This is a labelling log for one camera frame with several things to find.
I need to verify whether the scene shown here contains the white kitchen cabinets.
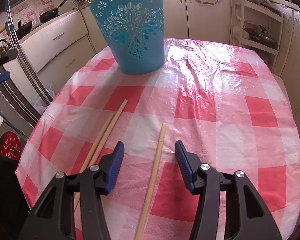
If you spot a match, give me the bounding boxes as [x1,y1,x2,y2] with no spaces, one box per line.
[5,0,300,136]

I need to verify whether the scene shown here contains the black frying pan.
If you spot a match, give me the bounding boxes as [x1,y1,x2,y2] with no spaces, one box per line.
[16,21,32,40]

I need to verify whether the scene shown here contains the black wok on counter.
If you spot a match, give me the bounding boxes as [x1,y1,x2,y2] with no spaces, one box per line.
[39,0,68,24]

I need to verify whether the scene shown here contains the bamboo chopstick short left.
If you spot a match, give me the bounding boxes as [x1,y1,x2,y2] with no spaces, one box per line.
[80,113,114,172]

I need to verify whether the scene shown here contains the red bag on floor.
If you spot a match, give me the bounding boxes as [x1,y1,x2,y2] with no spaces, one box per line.
[0,131,21,161]

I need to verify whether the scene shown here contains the red white checkered tablecloth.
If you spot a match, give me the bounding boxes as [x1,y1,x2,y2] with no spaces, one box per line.
[16,39,300,239]

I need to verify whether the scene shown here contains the blue perforated plastic basket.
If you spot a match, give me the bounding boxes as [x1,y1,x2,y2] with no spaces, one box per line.
[89,0,165,75]

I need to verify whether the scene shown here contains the white storage trolley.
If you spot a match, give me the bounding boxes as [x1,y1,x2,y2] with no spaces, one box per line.
[230,0,284,68]

